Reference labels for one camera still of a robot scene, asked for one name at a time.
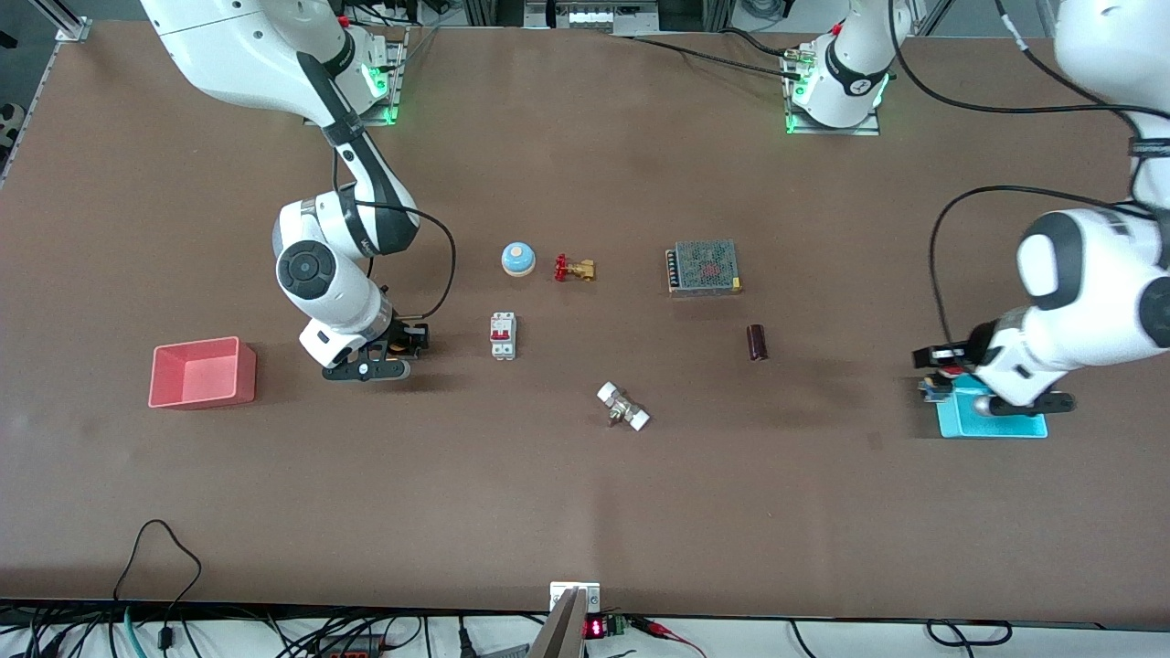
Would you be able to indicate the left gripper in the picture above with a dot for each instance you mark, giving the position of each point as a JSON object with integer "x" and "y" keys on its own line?
{"x": 979, "y": 346}

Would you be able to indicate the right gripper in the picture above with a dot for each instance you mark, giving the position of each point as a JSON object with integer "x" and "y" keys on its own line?
{"x": 403, "y": 335}

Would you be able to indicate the red push button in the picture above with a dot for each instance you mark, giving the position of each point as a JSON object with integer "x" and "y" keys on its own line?
{"x": 951, "y": 370}

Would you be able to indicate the yellow push button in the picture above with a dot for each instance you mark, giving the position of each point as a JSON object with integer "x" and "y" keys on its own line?
{"x": 396, "y": 347}

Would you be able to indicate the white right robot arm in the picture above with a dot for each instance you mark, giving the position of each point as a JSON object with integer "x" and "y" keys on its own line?
{"x": 238, "y": 46}

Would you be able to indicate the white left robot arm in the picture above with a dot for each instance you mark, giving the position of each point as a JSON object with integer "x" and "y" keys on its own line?
{"x": 1088, "y": 283}

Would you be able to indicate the cyan plastic box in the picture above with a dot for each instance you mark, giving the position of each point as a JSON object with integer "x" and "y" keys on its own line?
{"x": 969, "y": 425}

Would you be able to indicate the white circuit breaker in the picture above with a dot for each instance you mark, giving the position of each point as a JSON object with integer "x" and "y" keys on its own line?
{"x": 503, "y": 336}

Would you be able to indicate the blue desk bell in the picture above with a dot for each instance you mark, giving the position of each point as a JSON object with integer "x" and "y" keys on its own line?
{"x": 517, "y": 260}

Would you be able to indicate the dark red cylindrical capacitor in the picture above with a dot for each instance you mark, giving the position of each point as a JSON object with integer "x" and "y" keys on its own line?
{"x": 757, "y": 343}

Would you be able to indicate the white-capped metal fitting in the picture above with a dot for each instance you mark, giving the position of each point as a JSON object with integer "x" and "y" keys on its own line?
{"x": 623, "y": 407}

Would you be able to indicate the pink plastic box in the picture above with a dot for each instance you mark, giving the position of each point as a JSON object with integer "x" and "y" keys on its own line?
{"x": 201, "y": 379}

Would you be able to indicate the metal mesh power supply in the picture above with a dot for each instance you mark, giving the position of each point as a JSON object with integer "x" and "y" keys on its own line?
{"x": 706, "y": 267}

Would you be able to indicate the red digit display module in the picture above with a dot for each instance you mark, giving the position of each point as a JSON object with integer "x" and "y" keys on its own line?
{"x": 595, "y": 628}

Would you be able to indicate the red clip lead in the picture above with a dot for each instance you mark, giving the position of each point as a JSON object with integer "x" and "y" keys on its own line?
{"x": 658, "y": 629}

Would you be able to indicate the grey power strip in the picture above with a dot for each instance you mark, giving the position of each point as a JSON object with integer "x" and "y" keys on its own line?
{"x": 603, "y": 15}

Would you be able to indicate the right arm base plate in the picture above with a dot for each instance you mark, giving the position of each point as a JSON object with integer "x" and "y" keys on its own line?
{"x": 370, "y": 121}

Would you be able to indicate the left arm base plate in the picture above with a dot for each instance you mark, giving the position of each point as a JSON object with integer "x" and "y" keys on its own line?
{"x": 832, "y": 131}

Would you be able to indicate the silver metal bracket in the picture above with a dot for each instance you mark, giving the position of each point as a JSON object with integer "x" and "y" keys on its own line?
{"x": 559, "y": 594}

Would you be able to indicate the grey camera mount pole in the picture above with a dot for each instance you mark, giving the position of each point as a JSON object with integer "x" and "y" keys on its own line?
{"x": 562, "y": 635}

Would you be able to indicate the aluminium extrusion with bracket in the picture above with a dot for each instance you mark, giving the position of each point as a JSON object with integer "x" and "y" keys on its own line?
{"x": 73, "y": 29}

